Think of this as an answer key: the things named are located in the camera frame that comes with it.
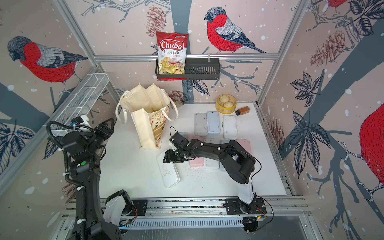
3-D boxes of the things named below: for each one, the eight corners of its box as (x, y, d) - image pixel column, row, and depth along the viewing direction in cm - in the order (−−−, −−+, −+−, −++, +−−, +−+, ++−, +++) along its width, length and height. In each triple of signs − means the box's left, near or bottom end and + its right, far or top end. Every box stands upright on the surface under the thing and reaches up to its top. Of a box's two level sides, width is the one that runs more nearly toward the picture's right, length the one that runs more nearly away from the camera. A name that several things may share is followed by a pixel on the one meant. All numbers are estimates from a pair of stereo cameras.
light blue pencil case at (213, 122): (207, 133, 105) (207, 131, 102) (206, 113, 117) (206, 111, 114) (220, 133, 104) (221, 131, 102) (218, 113, 117) (218, 111, 114)
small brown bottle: (237, 116, 114) (238, 113, 112) (234, 113, 117) (235, 110, 114) (249, 112, 117) (251, 109, 114) (246, 108, 120) (247, 105, 117)
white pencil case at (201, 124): (194, 135, 104) (194, 132, 101) (194, 115, 116) (194, 112, 113) (207, 135, 104) (208, 132, 101) (206, 115, 116) (206, 112, 113)
